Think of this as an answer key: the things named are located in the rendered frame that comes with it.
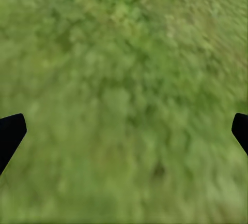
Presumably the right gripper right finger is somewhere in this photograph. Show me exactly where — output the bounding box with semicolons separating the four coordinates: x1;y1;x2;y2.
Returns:
231;113;248;155

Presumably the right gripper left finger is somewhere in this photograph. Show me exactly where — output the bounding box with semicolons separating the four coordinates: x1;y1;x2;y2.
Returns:
0;113;27;176

